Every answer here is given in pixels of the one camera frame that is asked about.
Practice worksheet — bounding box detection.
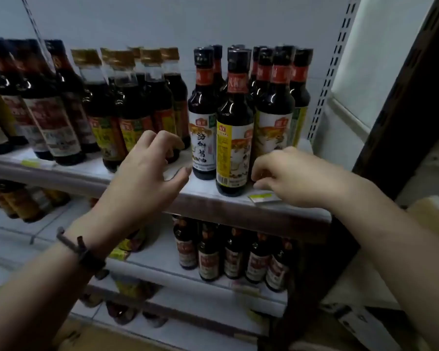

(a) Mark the person's left forearm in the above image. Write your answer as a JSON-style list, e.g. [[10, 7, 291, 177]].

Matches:
[[0, 230, 108, 351]]

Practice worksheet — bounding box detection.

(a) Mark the group of black-capped sauce bottles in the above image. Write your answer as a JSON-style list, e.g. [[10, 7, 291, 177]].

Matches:
[[188, 44, 314, 198]]

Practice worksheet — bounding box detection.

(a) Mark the red-labelled dark sauce bottle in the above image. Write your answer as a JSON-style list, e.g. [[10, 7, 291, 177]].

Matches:
[[44, 39, 100, 154], [8, 39, 87, 166], [0, 38, 54, 161]]

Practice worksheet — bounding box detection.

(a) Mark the cluster of yellow-labelled bottles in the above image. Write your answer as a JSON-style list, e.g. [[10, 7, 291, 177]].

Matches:
[[79, 228, 170, 329]]

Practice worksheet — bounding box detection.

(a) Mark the black wrist bracelet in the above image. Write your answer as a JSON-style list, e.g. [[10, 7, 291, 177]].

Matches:
[[56, 226, 109, 280]]

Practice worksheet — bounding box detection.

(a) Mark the small red-labelled dark bottle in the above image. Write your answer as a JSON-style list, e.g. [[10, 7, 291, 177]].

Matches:
[[223, 226, 246, 280], [245, 232, 271, 285], [173, 216, 199, 271], [265, 237, 294, 293], [198, 223, 222, 283]]

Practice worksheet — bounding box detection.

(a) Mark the dark wooden frame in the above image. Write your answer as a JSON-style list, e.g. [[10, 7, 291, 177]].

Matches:
[[258, 0, 439, 351]]

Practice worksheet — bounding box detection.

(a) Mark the white wall panel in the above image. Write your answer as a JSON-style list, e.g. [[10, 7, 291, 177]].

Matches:
[[331, 0, 437, 130]]

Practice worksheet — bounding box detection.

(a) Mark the group of gold-capped sauce bottles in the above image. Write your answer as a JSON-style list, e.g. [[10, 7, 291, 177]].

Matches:
[[70, 47, 191, 173]]

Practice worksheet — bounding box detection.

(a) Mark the group of amber liquid bottles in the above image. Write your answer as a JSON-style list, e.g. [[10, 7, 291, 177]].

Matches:
[[0, 177, 71, 224]]

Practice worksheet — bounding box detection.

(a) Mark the person's left hand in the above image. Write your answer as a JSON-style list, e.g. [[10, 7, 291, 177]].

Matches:
[[68, 130, 192, 260]]

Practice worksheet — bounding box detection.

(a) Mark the white metal shelving unit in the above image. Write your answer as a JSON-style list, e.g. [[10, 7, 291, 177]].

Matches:
[[0, 0, 363, 351]]

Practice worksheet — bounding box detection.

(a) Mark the person's right hand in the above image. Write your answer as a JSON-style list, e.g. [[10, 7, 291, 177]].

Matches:
[[250, 146, 353, 213]]

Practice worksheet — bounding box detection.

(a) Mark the person's right forearm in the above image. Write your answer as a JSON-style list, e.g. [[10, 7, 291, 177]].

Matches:
[[329, 171, 439, 351]]

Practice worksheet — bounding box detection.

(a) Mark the cardboard box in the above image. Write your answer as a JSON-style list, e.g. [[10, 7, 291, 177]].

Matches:
[[320, 302, 407, 351]]

